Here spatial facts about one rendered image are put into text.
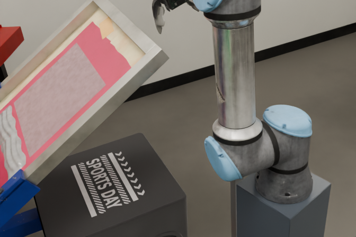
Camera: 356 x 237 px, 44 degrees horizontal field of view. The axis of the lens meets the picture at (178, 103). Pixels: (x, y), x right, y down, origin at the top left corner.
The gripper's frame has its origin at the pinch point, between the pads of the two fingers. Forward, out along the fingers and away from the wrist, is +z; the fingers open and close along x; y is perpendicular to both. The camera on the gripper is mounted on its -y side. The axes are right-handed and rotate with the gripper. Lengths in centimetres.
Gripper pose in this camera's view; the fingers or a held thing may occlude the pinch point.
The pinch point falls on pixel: (178, 22)
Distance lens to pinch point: 147.7
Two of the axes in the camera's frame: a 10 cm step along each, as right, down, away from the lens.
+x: 8.4, -5.2, 1.5
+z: 3.4, 7.2, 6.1
